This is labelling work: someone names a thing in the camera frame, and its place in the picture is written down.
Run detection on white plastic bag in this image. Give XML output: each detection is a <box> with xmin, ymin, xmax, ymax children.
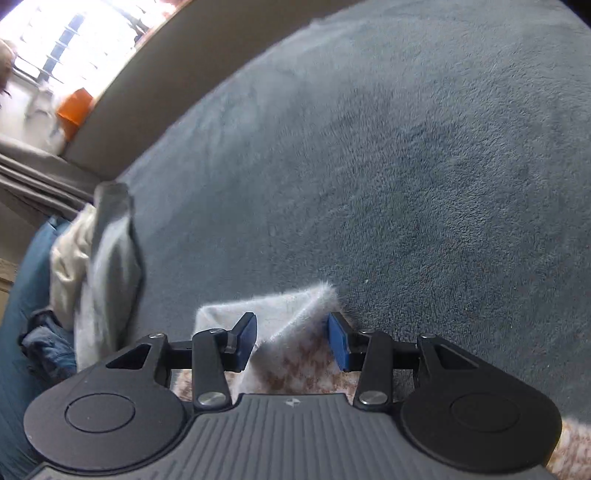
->
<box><xmin>25</xmin><ymin>83</ymin><xmax>66</xmax><ymax>153</ymax></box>

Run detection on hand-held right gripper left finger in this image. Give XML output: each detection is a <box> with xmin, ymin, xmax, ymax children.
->
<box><xmin>105</xmin><ymin>312</ymin><xmax>257</xmax><ymax>411</ymax></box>

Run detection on blue jeans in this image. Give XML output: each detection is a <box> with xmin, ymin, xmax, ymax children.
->
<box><xmin>18</xmin><ymin>309</ymin><xmax>78</xmax><ymax>383</ymax></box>

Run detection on brown furry object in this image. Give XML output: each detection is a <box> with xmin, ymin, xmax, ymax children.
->
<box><xmin>0</xmin><ymin>39</ymin><xmax>19</xmax><ymax>100</ymax></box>

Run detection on orange bag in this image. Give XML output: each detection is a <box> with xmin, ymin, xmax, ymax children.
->
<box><xmin>56</xmin><ymin>89</ymin><xmax>95</xmax><ymax>141</ymax></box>

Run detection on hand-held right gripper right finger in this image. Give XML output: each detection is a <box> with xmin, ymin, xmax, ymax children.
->
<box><xmin>327</xmin><ymin>312</ymin><xmax>481</xmax><ymax>411</ymax></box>

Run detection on grey fleece bed blanket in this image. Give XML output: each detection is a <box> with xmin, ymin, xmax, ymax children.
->
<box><xmin>111</xmin><ymin>0</ymin><xmax>591</xmax><ymax>435</ymax></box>

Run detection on houndstooth knit cardigan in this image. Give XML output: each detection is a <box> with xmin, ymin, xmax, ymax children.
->
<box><xmin>171</xmin><ymin>281</ymin><xmax>591</xmax><ymax>480</ymax></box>

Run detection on light grey garment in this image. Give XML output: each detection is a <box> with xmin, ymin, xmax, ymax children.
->
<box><xmin>74</xmin><ymin>181</ymin><xmax>145</xmax><ymax>370</ymax></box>

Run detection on window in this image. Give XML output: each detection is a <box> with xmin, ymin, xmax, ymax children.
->
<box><xmin>0</xmin><ymin>0</ymin><xmax>181</xmax><ymax>116</ymax></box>

